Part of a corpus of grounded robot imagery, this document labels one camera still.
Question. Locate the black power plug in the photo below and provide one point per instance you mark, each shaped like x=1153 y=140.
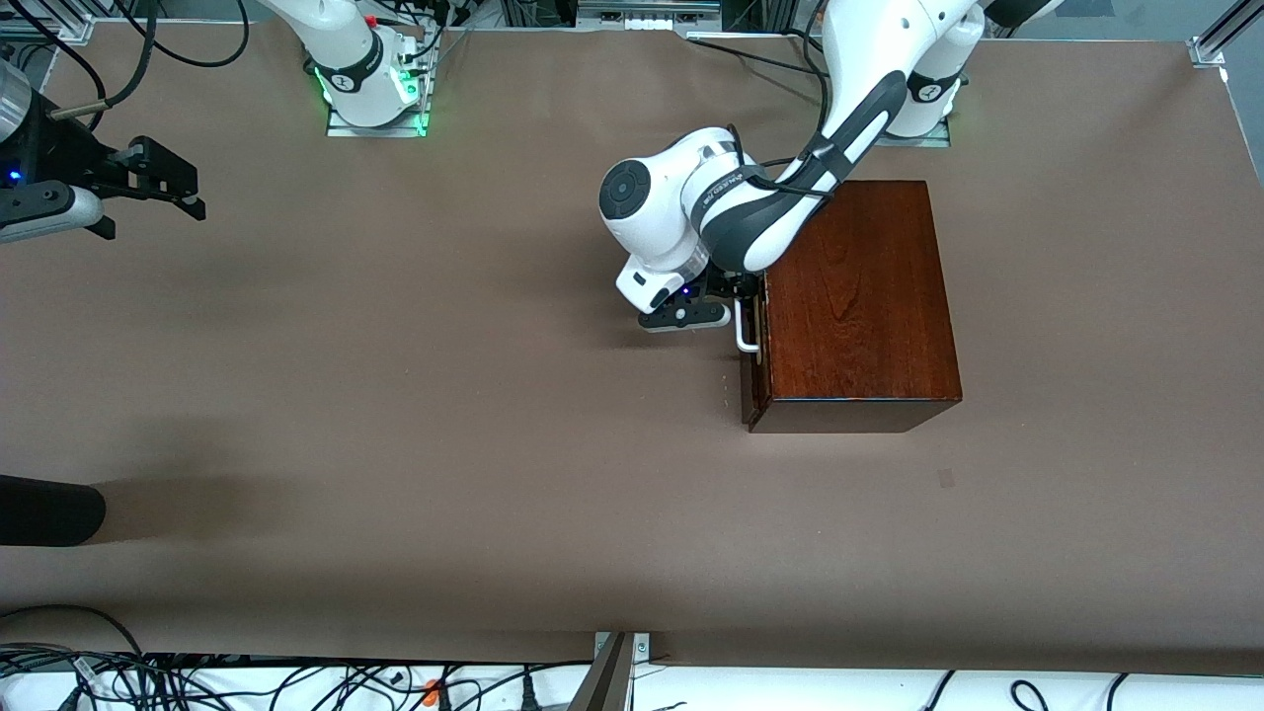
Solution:
x=527 y=693

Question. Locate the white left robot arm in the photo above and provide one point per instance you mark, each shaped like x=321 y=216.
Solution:
x=671 y=207

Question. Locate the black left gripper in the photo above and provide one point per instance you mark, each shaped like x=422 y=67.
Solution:
x=718 y=286

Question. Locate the orange connector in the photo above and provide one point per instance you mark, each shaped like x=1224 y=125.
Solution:
x=432 y=689

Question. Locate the white cloth panel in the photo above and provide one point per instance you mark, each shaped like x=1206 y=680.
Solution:
x=749 y=385

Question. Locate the aluminium frame profile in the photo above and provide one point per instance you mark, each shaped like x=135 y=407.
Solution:
x=1210 y=49
x=59 y=28

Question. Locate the dark brown wooden cabinet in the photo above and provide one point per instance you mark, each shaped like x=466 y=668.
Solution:
x=869 y=316

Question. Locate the silver metal bracket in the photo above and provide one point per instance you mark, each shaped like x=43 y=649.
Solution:
x=642 y=647

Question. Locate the black padded cylinder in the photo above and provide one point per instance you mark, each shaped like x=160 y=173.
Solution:
x=49 y=511

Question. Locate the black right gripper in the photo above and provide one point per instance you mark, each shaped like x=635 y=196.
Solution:
x=61 y=155

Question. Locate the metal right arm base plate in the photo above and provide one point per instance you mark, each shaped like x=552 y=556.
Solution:
x=380 y=130

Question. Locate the dark grey beam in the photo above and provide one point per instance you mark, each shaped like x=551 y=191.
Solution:
x=604 y=681

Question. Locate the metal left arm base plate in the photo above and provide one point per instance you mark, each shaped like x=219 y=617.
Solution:
x=928 y=141

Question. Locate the grey power strip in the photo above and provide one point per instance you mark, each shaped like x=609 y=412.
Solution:
x=647 y=12

